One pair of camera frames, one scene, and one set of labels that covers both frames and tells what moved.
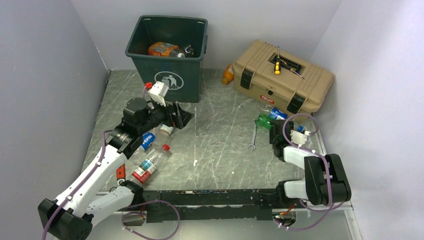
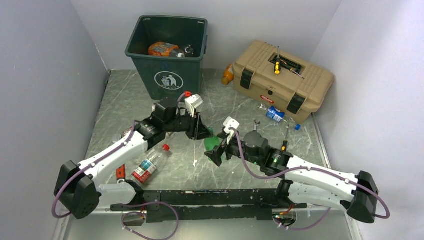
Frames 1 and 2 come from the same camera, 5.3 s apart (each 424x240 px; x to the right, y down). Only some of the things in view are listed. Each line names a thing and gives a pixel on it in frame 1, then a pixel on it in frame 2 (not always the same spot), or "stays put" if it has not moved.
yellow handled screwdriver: (277, 68) stays put
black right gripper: (271, 133) to (215, 154)
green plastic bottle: (264, 120) to (211, 142)
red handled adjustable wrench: (120, 172) stays put
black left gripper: (181, 118) to (197, 130)
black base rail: (256, 205) stays put
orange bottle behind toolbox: (228, 74) stays put
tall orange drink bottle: (162, 49) stays put
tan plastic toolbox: (275, 76) stays put
